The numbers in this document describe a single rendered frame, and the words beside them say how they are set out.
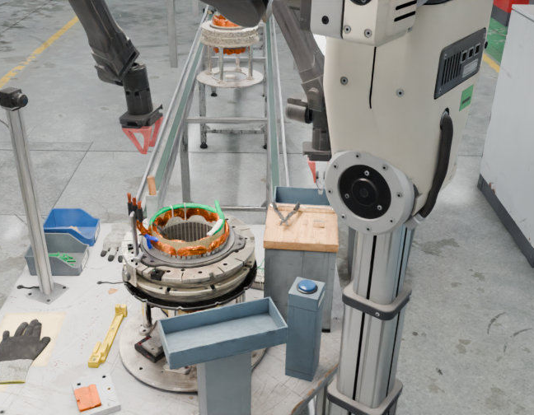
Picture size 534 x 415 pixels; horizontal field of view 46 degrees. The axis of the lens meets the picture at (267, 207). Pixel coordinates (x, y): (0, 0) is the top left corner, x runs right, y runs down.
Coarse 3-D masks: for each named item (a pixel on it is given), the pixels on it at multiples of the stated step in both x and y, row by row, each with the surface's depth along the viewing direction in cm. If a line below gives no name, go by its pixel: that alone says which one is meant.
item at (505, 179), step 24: (528, 24) 345; (504, 48) 378; (528, 48) 344; (504, 72) 378; (528, 72) 344; (504, 96) 377; (528, 96) 344; (504, 120) 377; (528, 120) 343; (504, 144) 376; (528, 144) 343; (480, 168) 416; (504, 168) 376; (528, 168) 343; (504, 192) 375; (528, 192) 342; (504, 216) 378; (528, 216) 342; (528, 240) 342
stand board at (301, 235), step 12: (288, 204) 175; (276, 216) 169; (300, 216) 169; (312, 216) 169; (324, 216) 169; (336, 216) 169; (276, 228) 163; (288, 228) 163; (300, 228) 163; (312, 228) 163; (324, 228) 164; (336, 228) 164; (264, 240) 158; (276, 240) 158; (288, 240) 158; (300, 240) 158; (312, 240) 158; (324, 240) 158; (336, 240) 158; (336, 252) 158
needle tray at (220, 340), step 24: (216, 312) 134; (240, 312) 136; (264, 312) 138; (168, 336) 131; (192, 336) 131; (216, 336) 132; (240, 336) 126; (264, 336) 128; (168, 360) 123; (192, 360) 124; (216, 360) 128; (240, 360) 130; (216, 384) 131; (240, 384) 133; (216, 408) 134; (240, 408) 137
